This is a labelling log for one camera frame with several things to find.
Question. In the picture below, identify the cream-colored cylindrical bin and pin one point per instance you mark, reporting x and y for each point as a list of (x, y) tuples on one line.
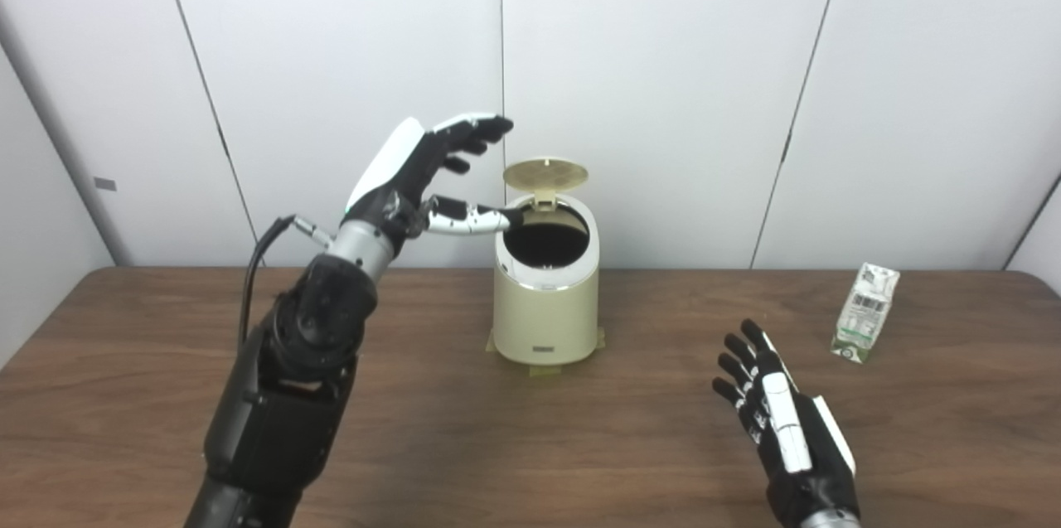
[(547, 312)]

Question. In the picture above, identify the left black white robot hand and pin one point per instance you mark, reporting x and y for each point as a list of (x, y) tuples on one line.
[(398, 171)]

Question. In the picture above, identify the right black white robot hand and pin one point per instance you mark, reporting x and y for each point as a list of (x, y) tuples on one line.
[(787, 428)]

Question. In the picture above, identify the cream round bin lid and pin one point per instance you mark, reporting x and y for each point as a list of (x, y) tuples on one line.
[(545, 173)]

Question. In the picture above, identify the white green milk carton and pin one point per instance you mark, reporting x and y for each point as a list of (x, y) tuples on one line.
[(864, 312)]

